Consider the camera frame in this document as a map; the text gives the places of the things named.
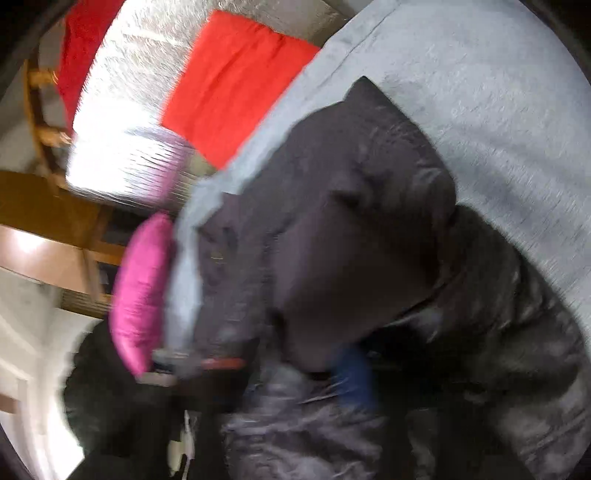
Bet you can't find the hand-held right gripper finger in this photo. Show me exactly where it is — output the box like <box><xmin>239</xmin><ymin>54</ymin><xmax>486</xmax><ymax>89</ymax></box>
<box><xmin>333</xmin><ymin>346</ymin><xmax>384</xmax><ymax>412</ymax></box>

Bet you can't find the dark grey jacket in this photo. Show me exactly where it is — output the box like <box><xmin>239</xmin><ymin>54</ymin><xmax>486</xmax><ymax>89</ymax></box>
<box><xmin>194</xmin><ymin>76</ymin><xmax>591</xmax><ymax>480</ymax></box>

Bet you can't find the black clothes pile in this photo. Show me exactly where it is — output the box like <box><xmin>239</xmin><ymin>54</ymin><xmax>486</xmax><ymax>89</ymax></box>
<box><xmin>62</xmin><ymin>318</ymin><xmax>252</xmax><ymax>480</ymax></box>

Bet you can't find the pink pillow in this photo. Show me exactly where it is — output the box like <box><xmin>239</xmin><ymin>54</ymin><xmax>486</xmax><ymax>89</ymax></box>
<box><xmin>112</xmin><ymin>212</ymin><xmax>179</xmax><ymax>377</ymax></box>

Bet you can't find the grey fleece blanket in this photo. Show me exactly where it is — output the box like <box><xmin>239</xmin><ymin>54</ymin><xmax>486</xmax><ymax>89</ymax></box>
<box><xmin>164</xmin><ymin>0</ymin><xmax>591</xmax><ymax>363</ymax></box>

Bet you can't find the orange-red cushion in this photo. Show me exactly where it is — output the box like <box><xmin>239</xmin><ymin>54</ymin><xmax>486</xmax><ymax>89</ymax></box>
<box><xmin>161</xmin><ymin>10</ymin><xmax>321</xmax><ymax>171</ymax></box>

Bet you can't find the wooden cabinet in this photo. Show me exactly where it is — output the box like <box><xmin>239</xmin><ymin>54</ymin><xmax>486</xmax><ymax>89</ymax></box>
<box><xmin>0</xmin><ymin>171</ymin><xmax>126</xmax><ymax>302</ymax></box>

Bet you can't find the silver foil panel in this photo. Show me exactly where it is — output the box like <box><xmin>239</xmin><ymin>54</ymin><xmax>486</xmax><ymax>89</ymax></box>
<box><xmin>65</xmin><ymin>0</ymin><xmax>352</xmax><ymax>209</ymax></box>

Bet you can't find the wooden railing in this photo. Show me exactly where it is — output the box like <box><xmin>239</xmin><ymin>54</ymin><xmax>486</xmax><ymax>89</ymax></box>
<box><xmin>23</xmin><ymin>65</ymin><xmax>75</xmax><ymax>188</ymax></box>

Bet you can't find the red cloth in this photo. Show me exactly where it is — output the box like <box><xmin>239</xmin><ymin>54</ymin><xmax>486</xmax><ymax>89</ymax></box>
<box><xmin>55</xmin><ymin>0</ymin><xmax>127</xmax><ymax>134</ymax></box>

